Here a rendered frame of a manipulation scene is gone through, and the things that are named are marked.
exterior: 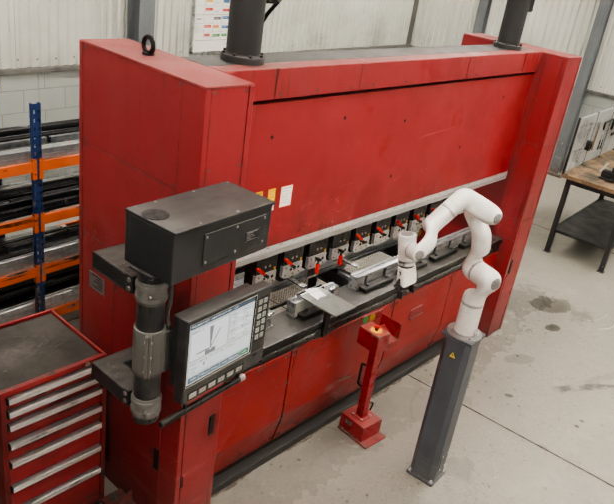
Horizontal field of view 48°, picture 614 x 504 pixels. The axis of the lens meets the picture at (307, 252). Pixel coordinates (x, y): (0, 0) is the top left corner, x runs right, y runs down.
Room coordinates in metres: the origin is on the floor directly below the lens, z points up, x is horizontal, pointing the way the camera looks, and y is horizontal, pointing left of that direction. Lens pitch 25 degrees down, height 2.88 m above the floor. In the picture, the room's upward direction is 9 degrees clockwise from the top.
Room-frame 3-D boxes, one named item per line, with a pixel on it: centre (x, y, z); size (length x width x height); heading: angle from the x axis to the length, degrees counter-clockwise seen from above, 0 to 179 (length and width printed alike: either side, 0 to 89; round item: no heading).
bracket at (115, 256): (2.34, 0.56, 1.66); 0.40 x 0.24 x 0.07; 141
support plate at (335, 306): (3.43, -0.16, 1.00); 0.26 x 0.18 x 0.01; 51
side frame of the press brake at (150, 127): (2.87, 0.70, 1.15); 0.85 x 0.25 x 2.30; 51
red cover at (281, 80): (4.02, -0.46, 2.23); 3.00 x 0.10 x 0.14; 141
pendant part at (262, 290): (2.25, 0.29, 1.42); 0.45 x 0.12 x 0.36; 146
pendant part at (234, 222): (2.26, 0.39, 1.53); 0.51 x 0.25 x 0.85; 146
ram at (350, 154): (4.03, -0.45, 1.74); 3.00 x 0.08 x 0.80; 141
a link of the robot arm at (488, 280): (3.28, -0.93, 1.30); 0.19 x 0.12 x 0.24; 32
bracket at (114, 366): (2.34, 0.56, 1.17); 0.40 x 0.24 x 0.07; 141
